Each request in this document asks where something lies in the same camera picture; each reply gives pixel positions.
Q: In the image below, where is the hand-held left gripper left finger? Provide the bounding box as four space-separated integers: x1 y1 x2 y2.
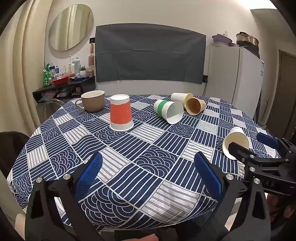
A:
25 152 103 241

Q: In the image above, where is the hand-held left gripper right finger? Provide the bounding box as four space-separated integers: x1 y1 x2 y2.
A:
194 152 271 241

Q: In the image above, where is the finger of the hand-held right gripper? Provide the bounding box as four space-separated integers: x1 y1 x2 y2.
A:
256 132 296 158
228 142 281 165

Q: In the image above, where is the plain white paper cup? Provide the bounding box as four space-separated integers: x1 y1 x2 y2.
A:
222 127 250 160

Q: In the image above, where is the brown kraft paper cup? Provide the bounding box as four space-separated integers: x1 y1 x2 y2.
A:
185 97 207 116

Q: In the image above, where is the orange paper cup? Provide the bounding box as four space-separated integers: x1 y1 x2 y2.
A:
110 94 134 132

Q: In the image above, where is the green banded white paper cup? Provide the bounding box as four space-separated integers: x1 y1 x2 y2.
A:
154 100 185 125

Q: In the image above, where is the white paper cup brown rim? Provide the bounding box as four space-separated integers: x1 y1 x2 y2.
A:
171 92 194 108

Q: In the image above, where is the brown door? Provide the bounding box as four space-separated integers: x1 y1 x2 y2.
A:
277 49 296 140

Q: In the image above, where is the blue patterned tablecloth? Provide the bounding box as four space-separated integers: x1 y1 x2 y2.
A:
7 94 282 231

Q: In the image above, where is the brown ceramic mug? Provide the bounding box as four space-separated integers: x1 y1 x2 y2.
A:
75 90 106 113

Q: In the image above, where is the white refrigerator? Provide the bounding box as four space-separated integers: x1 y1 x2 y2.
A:
204 44 265 121

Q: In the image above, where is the transparent plastic chair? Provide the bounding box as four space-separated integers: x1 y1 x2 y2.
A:
43 98 64 119

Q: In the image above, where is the black chair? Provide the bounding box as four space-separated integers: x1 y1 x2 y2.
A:
0 131 30 179

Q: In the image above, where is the red bowl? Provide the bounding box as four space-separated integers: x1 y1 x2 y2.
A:
52 75 70 86

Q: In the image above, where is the stainless steel pot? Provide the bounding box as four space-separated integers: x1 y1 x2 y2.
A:
236 32 260 47

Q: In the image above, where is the green plastic bottle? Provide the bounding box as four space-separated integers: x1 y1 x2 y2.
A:
43 63 53 86

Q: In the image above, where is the purple pot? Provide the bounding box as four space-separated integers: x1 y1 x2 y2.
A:
211 34 233 47

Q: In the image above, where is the wooden hairbrush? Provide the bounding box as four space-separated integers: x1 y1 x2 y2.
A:
88 43 95 68

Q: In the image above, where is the beige curtain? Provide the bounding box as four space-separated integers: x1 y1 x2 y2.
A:
0 0 54 132

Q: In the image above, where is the grey cloth covered television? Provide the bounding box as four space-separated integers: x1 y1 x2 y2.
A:
95 24 207 84

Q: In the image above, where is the dark wall shelf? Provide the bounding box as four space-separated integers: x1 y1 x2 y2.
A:
32 76 97 103

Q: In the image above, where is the oval wall mirror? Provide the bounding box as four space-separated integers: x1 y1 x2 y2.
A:
48 5 94 52

